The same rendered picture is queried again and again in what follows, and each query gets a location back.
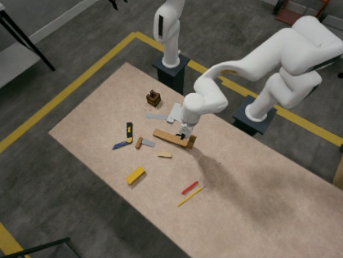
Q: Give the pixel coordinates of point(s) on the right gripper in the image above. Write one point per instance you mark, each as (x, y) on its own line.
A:
(114, 4)

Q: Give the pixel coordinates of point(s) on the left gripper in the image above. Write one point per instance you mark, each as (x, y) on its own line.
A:
(185, 132)

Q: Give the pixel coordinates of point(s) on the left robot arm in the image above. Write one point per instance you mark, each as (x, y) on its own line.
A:
(287, 48)

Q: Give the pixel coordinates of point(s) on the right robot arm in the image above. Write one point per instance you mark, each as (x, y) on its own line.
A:
(166, 30)

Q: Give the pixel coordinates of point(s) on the black sliding bevel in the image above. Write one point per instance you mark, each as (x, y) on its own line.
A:
(129, 136)

